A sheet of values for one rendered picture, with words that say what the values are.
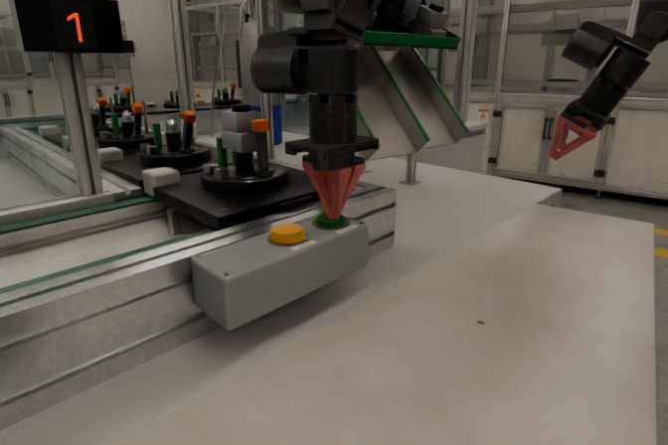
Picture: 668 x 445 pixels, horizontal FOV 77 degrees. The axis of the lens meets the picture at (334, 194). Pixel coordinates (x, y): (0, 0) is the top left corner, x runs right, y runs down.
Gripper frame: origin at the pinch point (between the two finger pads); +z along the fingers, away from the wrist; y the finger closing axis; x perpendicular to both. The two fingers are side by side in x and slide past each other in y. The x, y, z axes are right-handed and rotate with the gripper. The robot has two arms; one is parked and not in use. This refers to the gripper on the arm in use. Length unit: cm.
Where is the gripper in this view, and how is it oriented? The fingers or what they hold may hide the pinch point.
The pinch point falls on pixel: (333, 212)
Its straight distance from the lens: 53.4
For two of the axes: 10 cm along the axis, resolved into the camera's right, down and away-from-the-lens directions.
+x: 7.0, 2.1, -6.8
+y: -7.1, 2.1, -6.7
